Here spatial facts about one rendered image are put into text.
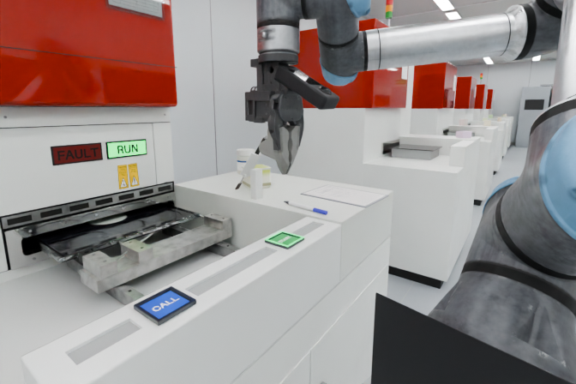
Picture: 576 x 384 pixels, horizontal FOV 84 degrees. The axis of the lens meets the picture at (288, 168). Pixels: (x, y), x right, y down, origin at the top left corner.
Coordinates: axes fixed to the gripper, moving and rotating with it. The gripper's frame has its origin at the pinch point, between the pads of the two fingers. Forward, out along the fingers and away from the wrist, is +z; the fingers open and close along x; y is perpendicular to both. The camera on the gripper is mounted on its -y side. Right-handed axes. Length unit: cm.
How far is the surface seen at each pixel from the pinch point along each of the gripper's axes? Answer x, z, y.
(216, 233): -8.3, 22.6, 30.2
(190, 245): 0.3, 23.0, 30.2
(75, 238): 18, 21, 52
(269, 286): 10.5, 17.6, -3.9
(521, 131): -1229, 61, -31
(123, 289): 18.5, 25.6, 28.4
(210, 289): 19.8, 14.6, -0.7
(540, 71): -1304, -129, -60
